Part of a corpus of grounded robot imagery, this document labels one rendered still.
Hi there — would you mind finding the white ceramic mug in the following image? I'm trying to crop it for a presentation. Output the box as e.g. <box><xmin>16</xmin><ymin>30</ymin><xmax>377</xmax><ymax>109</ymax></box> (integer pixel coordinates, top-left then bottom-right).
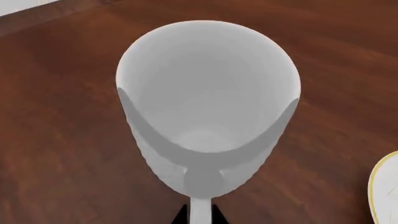
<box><xmin>115</xmin><ymin>20</ymin><xmax>302</xmax><ymax>224</ymax></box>

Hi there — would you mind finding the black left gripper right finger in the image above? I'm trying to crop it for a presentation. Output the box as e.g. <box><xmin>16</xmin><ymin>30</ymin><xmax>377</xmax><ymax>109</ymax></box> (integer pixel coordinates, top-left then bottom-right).
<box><xmin>212</xmin><ymin>203</ymin><xmax>233</xmax><ymax>224</ymax></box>

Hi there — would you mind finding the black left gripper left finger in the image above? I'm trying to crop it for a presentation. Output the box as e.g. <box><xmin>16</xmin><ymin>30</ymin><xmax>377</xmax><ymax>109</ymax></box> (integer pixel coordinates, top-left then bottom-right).
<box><xmin>170</xmin><ymin>203</ymin><xmax>192</xmax><ymax>224</ymax></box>

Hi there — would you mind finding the white plate with gold rim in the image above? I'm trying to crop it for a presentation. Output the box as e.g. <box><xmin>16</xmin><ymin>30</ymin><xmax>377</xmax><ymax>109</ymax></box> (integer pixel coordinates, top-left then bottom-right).
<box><xmin>368</xmin><ymin>150</ymin><xmax>398</xmax><ymax>224</ymax></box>

